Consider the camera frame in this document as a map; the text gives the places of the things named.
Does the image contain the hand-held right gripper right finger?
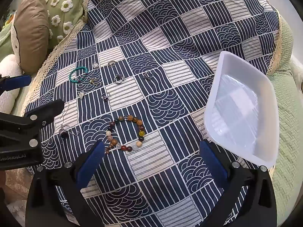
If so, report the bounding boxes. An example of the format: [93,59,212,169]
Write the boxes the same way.
[200,140,277,227]

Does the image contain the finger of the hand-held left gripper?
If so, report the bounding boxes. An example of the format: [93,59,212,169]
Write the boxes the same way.
[0,100,65,147]
[0,74,32,93]

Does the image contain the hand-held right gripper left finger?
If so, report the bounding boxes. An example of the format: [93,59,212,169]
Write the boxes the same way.
[27,141,105,227]

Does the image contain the dark bead hook earring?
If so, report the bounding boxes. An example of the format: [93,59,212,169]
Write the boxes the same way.
[58,103,72,141]

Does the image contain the turquoise bead bracelet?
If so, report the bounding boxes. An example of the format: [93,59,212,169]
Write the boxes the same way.
[69,66,89,84]

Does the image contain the multicolour bead bracelet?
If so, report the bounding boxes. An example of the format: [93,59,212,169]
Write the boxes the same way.
[104,115,146,155]

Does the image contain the white plastic tray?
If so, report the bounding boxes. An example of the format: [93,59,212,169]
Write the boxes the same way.
[204,51,280,168]

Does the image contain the white plush toy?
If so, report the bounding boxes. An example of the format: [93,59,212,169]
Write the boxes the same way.
[0,54,24,114]

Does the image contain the beige fluffy cloth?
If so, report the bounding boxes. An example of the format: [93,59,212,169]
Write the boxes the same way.
[0,168,34,218]

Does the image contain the green plush toy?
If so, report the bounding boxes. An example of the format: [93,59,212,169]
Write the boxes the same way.
[0,12,17,59]

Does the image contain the brown pillow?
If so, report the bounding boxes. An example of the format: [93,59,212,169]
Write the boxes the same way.
[11,0,51,75]

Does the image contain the green quilted blanket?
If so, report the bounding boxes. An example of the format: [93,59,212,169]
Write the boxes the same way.
[11,0,303,225]

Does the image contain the green daisy pillow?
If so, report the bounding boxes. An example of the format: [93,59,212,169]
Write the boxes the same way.
[43,0,95,49]

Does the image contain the navy patterned cloth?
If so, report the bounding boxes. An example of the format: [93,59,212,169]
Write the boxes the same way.
[20,0,284,227]

